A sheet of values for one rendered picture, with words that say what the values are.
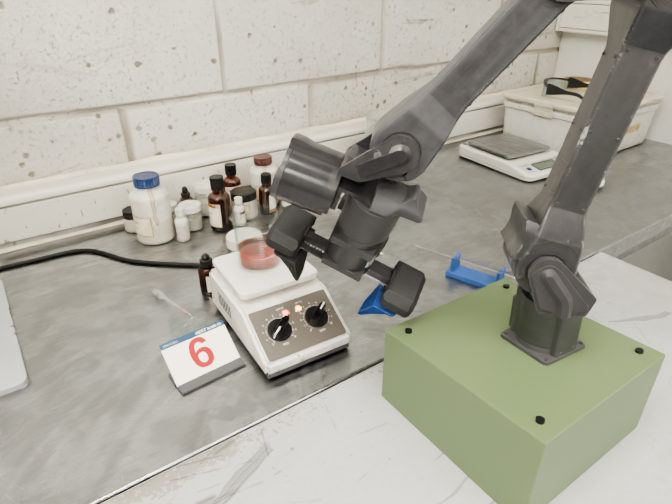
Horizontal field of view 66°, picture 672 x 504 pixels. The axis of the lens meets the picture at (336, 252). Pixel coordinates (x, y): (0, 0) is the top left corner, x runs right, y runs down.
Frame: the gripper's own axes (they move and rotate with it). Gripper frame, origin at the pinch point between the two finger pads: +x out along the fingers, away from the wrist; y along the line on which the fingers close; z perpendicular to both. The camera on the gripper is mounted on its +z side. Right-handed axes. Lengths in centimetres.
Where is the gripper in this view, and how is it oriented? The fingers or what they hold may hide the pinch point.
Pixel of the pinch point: (335, 281)
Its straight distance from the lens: 64.1
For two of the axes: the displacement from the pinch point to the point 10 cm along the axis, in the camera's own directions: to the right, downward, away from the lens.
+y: -8.8, -4.7, 0.4
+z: 3.9, -6.9, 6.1
